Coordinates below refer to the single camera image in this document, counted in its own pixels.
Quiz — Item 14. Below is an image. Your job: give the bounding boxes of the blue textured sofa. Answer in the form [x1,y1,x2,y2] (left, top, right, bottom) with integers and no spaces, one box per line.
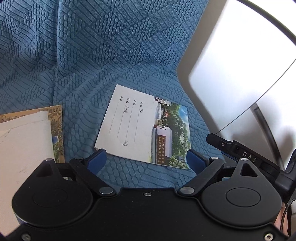
[0,0,232,189]

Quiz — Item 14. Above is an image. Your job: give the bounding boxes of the black cable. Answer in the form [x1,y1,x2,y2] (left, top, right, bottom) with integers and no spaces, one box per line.
[279,193,296,233]

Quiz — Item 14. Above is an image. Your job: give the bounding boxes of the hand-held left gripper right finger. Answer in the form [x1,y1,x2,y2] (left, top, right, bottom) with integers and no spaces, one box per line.
[177,149,260,197]

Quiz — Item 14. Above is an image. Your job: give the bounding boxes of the grey metal rail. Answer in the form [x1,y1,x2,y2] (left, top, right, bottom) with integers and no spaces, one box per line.
[235,0,296,37]

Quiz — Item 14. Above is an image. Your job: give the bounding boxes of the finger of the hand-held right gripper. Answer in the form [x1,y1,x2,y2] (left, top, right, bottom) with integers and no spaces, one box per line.
[206,133,234,155]

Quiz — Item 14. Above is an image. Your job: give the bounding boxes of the white photo cover notebook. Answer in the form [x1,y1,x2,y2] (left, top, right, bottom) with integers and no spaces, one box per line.
[51,136,61,161]
[94,84,191,170]
[0,111,56,232]

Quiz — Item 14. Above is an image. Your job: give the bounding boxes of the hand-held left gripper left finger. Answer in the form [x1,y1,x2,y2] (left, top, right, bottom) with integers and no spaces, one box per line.
[35,149,117,197]

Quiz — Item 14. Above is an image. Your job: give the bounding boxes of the beige landscape cover book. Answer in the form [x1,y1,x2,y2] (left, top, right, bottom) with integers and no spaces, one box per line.
[0,105,64,164]

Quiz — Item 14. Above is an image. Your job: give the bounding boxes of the white panel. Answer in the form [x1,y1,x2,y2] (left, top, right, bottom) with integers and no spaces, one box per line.
[177,0,296,137]

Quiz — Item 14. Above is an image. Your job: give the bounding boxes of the grey metal frame bar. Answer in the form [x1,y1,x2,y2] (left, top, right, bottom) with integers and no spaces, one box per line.
[250,103,278,152]

